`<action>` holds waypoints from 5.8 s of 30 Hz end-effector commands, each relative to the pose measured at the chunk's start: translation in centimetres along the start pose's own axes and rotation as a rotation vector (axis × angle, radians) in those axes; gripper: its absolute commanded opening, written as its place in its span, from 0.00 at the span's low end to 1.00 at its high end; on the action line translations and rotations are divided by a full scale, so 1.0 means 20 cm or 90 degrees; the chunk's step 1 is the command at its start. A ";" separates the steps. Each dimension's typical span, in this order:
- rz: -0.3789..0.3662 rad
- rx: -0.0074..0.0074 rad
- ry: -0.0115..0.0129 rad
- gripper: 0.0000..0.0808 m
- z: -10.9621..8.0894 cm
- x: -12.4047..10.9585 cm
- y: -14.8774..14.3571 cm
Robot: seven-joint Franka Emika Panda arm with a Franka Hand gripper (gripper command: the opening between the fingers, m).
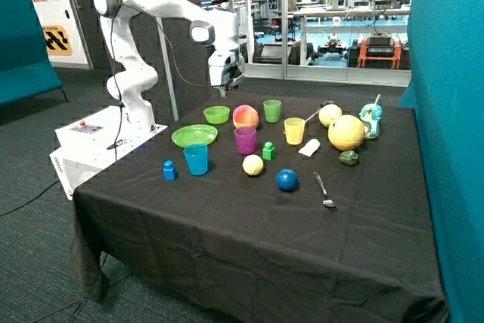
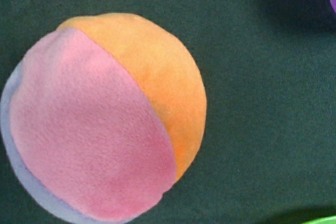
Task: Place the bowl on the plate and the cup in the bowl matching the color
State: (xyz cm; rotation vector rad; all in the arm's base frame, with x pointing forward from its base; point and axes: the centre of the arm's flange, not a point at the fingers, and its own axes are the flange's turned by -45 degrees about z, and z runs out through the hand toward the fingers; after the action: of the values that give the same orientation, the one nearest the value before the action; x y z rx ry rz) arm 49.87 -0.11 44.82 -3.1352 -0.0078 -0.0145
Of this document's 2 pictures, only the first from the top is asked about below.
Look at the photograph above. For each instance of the blue plastic cup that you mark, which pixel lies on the blue plastic cup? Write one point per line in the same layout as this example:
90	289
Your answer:
197	159

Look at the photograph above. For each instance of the green plastic plate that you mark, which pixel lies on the green plastic plate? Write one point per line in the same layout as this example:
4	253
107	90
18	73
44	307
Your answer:
194	134

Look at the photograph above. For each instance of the metal fork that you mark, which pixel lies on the metal fork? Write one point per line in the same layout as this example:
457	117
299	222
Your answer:
326	202

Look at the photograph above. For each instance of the green toy pepper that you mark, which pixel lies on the green toy pepper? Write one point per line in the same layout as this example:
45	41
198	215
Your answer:
349	158

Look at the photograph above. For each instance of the teal sofa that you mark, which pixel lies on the teal sofa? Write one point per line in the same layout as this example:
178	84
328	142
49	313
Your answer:
26	70

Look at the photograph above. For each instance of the medium pale yellow ball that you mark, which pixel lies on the medium pale yellow ball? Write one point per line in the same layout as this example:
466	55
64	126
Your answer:
328	113

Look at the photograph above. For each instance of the black tablecloth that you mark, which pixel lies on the black tablecloth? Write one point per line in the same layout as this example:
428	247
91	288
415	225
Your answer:
241	245

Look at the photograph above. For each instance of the yellow black sign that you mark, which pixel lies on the yellow black sign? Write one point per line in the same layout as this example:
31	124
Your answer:
57	41

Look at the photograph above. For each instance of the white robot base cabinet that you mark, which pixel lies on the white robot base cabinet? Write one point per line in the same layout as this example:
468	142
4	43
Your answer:
93	143

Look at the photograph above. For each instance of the pink orange ball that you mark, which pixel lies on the pink orange ball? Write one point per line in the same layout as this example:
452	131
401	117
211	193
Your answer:
245	115

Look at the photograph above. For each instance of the white cloth piece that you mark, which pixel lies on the white cloth piece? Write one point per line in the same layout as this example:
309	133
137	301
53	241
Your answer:
310	147

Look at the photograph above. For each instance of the teal toy with straw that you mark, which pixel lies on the teal toy with straw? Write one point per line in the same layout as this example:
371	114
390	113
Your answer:
371	116

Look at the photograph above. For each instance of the dark blue ball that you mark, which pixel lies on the dark blue ball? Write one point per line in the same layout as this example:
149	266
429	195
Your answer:
287	180

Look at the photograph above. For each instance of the teal partition panel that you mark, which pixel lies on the teal partition panel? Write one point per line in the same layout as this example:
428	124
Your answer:
446	92

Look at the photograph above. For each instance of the purple plastic cup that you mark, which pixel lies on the purple plastic cup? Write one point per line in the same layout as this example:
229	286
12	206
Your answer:
245	138

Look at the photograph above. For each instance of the orange black machine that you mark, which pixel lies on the orange black machine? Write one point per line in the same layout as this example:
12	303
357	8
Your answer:
380	51

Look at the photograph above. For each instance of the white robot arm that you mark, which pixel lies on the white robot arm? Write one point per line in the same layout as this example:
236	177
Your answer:
217	27

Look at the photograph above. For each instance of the metal ladle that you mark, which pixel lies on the metal ladle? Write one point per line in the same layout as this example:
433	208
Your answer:
315	113

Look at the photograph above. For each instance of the green toy block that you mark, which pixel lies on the green toy block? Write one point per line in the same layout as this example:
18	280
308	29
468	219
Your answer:
268	152

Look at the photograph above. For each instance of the green plastic bowl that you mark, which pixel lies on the green plastic bowl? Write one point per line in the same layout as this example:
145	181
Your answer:
217	114

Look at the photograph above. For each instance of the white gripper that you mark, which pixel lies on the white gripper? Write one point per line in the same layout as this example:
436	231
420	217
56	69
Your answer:
226	70

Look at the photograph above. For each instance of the blue toy block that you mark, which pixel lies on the blue toy block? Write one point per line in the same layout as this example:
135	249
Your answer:
169	170

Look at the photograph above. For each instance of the small pale yellow ball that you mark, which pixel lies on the small pale yellow ball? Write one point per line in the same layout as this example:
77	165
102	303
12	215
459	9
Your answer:
253	165

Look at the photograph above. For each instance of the large yellow ball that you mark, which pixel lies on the large yellow ball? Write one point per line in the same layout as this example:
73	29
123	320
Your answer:
346	133

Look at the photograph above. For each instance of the yellow plastic cup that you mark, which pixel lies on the yellow plastic cup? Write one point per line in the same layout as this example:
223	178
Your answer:
294	130

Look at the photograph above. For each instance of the green plastic cup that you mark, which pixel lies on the green plastic cup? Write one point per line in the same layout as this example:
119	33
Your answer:
272	110

